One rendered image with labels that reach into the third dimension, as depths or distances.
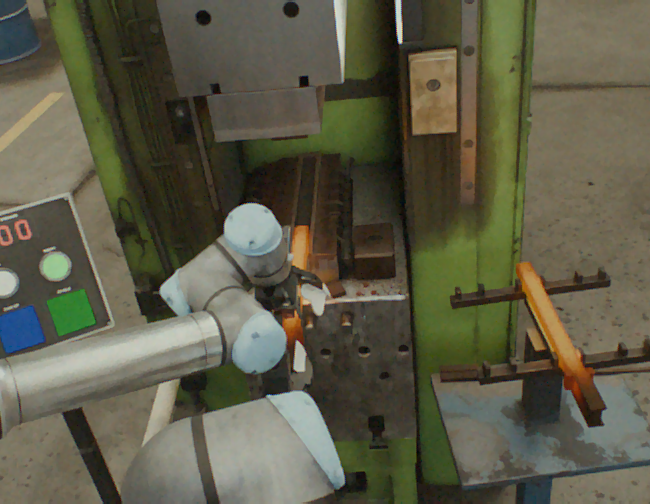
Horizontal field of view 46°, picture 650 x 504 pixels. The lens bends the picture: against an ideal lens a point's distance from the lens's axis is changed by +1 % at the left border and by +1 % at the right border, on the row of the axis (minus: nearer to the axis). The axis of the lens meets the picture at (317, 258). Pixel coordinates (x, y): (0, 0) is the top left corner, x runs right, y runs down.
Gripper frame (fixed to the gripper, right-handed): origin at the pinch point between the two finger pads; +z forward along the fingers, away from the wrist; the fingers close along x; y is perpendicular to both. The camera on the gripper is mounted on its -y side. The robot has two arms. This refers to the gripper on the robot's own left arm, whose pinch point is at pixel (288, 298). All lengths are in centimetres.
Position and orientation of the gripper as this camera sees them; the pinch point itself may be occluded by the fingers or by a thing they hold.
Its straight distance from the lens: 139.6
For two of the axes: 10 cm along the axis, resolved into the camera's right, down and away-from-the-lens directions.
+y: 0.2, 9.2, -4.0
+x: 9.9, -0.6, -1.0
